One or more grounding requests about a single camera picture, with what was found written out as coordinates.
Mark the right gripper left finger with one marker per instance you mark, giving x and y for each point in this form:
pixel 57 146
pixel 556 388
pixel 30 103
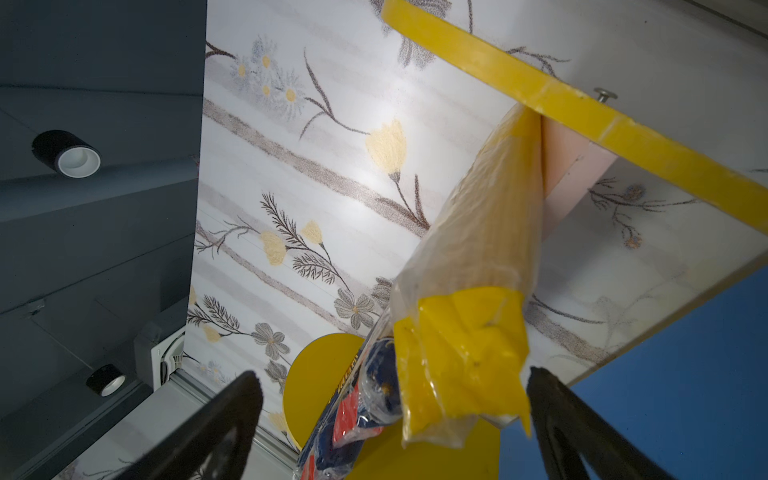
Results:
pixel 216 440

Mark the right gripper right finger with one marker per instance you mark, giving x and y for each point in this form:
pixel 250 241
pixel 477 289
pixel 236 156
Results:
pixel 574 440

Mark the large yellow spaghetti bag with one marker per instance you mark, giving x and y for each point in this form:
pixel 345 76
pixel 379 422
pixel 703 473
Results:
pixel 457 305

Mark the dark blue Barilla spaghetti bag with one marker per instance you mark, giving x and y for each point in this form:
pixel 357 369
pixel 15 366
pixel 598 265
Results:
pixel 366 401

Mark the yellow shelf pink blue boards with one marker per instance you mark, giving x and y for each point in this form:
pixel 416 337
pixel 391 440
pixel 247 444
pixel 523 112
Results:
pixel 688 170

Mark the black ceiling spotlight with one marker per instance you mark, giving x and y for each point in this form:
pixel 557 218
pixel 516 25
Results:
pixel 106 380
pixel 66 154

